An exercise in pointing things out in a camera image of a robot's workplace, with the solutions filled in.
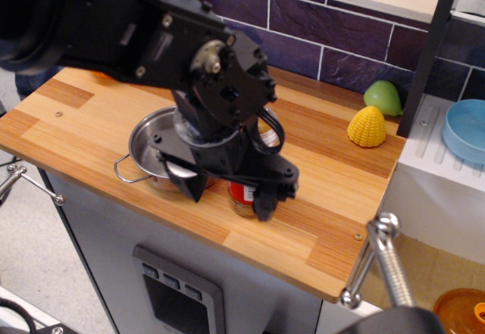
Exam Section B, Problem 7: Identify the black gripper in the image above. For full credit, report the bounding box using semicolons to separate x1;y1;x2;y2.
151;106;299;221

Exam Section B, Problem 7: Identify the almond jar with red label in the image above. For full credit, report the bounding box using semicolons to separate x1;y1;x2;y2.
228;108;285;218

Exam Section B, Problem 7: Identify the small steel pot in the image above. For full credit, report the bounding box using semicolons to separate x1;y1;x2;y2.
114;106;180;192

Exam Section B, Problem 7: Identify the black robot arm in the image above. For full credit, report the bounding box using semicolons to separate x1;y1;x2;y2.
1;0;299;221

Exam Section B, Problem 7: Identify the grey toy oven panel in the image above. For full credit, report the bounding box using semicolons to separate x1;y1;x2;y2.
132;245;226;333

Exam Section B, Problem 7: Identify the yellow toy corn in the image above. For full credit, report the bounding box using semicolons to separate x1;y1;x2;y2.
347;105;386;148

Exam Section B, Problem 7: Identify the orange toy pumpkin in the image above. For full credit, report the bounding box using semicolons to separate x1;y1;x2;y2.
91;70;113;81

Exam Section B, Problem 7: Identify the green toy pear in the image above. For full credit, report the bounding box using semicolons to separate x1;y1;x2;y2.
364;80;403;117

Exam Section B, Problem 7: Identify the white toy sink counter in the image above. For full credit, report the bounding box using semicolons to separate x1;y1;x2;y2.
381;95;484;264

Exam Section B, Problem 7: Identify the left chrome towel bar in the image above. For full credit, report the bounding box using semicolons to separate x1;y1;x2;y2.
1;163;66;206

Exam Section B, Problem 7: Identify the person in blue jeans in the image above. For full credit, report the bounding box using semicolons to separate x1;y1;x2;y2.
14;66;63;101

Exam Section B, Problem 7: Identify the light blue plastic bowl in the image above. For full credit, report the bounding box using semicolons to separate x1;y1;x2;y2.
442;99;484;165

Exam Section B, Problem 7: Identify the orange plastic lid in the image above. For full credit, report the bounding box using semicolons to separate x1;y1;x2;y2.
433;289;484;333

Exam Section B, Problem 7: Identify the black vertical shelf post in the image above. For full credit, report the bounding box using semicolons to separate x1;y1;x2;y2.
397;0;455;138

